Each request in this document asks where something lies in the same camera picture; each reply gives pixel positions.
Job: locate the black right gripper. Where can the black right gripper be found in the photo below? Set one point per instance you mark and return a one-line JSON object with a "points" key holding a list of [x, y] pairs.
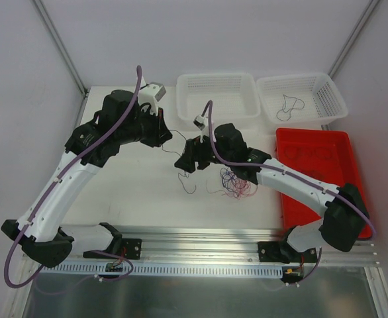
{"points": [[196, 153]]}

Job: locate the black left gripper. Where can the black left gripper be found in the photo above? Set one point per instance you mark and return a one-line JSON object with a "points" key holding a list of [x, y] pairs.
{"points": [[155, 129]]}

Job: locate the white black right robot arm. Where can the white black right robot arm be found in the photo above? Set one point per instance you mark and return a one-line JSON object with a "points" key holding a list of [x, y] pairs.
{"points": [[341, 209]]}

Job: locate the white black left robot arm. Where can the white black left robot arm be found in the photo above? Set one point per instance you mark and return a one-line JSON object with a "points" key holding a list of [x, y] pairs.
{"points": [[121, 120]]}

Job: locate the white perforated basket left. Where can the white perforated basket left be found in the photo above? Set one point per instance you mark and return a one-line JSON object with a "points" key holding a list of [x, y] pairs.
{"points": [[234, 96]]}

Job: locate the white perforated basket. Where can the white perforated basket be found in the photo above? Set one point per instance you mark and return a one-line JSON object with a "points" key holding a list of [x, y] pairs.
{"points": [[300, 100], [234, 96]]}

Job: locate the white perforated basket right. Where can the white perforated basket right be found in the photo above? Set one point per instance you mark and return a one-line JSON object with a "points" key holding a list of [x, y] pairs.
{"points": [[300, 100]]}

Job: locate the red plastic tray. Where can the red plastic tray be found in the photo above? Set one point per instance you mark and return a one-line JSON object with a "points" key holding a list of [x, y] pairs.
{"points": [[327, 156]]}

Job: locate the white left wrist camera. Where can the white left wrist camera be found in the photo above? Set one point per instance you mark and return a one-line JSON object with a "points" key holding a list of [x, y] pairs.
{"points": [[150, 95]]}

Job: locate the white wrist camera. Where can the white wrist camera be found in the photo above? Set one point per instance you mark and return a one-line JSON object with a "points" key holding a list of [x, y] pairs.
{"points": [[202, 122], [150, 95]]}

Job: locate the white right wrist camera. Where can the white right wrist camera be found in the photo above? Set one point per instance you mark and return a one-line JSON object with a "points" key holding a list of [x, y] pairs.
{"points": [[202, 122]]}

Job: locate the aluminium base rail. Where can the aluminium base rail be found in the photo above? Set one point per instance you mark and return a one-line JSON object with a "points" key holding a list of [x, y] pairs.
{"points": [[230, 246]]}

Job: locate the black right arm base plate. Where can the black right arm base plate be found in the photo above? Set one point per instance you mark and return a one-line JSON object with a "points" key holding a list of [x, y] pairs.
{"points": [[275, 251]]}

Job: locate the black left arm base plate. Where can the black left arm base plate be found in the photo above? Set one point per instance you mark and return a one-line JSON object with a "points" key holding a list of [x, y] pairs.
{"points": [[129, 248]]}

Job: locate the aluminium frame post left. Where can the aluminium frame post left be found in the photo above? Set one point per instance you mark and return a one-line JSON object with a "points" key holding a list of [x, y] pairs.
{"points": [[53, 33]]}

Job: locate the aluminium frame post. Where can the aluminium frame post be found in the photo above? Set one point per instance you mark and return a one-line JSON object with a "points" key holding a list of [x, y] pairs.
{"points": [[53, 33], [365, 17]]}

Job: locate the white slotted cable duct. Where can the white slotted cable duct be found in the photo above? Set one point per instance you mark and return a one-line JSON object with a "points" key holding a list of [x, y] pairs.
{"points": [[157, 269]]}

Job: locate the aluminium frame post right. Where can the aluminium frame post right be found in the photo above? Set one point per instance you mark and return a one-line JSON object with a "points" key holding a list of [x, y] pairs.
{"points": [[365, 17]]}

